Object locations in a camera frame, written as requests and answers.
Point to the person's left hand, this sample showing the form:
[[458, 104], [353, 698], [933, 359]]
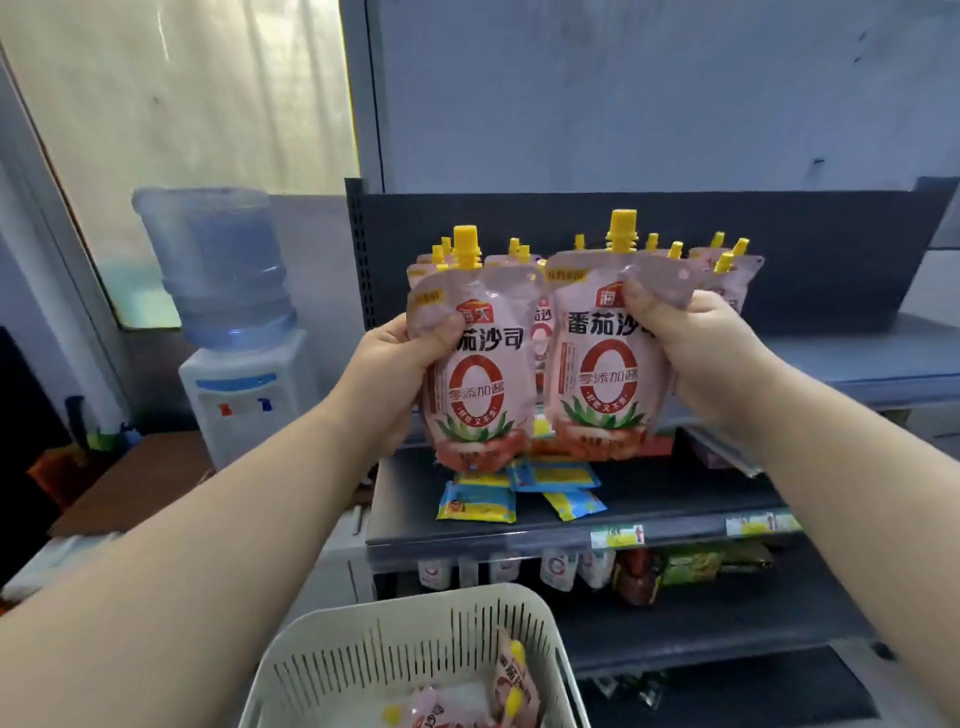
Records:
[[386, 379]]

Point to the person's right hand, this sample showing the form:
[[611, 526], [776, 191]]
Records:
[[712, 352]]

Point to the person's right thumb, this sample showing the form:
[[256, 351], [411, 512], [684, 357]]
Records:
[[643, 309]]

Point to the person's left thumb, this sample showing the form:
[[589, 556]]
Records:
[[435, 334]]

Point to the pink tomato sauce spout pouch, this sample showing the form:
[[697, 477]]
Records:
[[600, 375], [480, 390], [442, 709], [514, 679]]

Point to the person's right forearm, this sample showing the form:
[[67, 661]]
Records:
[[862, 510]]

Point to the person's left forearm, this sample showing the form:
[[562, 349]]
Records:
[[187, 562]]

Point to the row of yellow-capped pouches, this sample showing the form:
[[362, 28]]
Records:
[[739, 286]]

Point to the white flat packets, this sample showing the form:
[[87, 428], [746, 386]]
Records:
[[724, 450]]

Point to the yellow and blue flat packet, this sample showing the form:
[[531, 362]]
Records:
[[476, 504], [555, 475], [574, 505]]

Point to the white water dispenser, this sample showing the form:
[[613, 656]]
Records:
[[240, 405]]

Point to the grey metal shelf unit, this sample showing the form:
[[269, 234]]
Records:
[[675, 97]]

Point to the blue water jug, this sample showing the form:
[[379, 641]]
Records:
[[217, 262]]

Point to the yellow shelf price label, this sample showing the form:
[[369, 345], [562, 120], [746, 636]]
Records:
[[761, 523], [616, 536]]

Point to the small white sachet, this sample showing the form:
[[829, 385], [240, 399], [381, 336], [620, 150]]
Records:
[[597, 568], [435, 574], [559, 570], [504, 568], [469, 571]]

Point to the green snack packet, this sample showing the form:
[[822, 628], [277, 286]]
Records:
[[712, 564]]

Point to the dark red snack packet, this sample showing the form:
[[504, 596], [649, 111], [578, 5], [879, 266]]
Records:
[[636, 579]]

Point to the white slotted plastic basket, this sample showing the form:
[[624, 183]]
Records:
[[360, 652]]

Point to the frosted glass window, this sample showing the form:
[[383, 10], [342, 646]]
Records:
[[180, 112]]

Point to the brown wooden side table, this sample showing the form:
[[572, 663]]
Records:
[[127, 487]]

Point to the orange bag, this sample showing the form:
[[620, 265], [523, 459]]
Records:
[[60, 476]]

